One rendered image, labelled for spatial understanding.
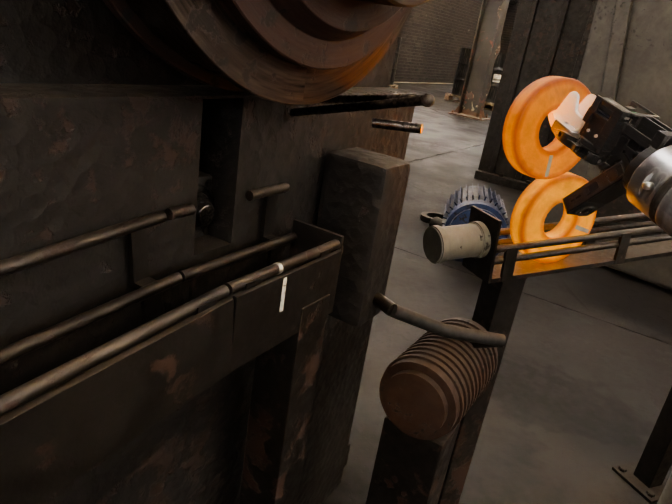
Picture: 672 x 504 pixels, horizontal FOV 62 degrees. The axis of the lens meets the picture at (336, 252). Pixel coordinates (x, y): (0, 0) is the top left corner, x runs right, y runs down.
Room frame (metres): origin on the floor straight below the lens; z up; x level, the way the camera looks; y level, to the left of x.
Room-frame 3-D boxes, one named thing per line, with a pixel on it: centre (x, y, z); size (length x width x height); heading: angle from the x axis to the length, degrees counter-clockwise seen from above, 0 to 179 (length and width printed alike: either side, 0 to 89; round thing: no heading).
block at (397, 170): (0.77, -0.02, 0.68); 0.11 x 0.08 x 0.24; 61
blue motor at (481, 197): (2.72, -0.66, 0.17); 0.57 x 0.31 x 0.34; 171
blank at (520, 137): (0.91, -0.30, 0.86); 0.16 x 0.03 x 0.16; 115
